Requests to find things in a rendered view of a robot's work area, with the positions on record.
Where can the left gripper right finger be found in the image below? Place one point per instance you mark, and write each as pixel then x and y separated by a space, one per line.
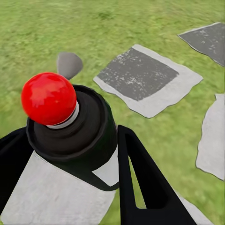
pixel 163 205

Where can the pesticide atomizer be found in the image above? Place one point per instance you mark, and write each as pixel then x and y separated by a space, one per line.
pixel 72 126

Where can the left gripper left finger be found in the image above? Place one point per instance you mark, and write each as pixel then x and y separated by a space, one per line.
pixel 15 151

